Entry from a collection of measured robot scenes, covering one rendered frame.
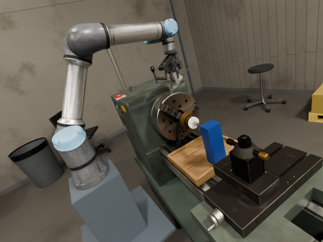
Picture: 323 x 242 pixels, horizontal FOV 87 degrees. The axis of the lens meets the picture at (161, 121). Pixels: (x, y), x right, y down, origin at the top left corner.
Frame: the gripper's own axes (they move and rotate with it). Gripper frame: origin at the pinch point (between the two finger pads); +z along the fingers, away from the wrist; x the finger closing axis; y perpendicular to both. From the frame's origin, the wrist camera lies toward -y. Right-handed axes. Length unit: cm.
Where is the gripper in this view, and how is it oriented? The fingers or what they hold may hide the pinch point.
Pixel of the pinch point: (173, 85)
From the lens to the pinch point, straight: 111.1
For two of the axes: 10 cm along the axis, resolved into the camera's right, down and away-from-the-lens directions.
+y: 6.7, -3.9, 6.3
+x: -7.1, -1.0, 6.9
